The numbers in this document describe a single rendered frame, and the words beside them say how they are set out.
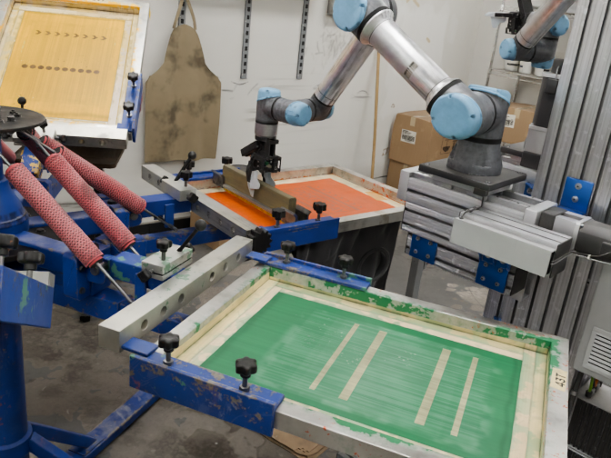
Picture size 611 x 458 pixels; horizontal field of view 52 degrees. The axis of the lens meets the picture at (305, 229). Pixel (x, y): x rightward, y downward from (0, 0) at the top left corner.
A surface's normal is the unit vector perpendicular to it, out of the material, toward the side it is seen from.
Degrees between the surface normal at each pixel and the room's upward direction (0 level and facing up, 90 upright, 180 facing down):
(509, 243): 90
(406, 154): 91
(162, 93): 87
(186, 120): 89
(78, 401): 0
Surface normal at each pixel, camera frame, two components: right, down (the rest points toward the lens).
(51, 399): 0.11, -0.93
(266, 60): 0.61, 0.34
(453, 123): -0.55, 0.31
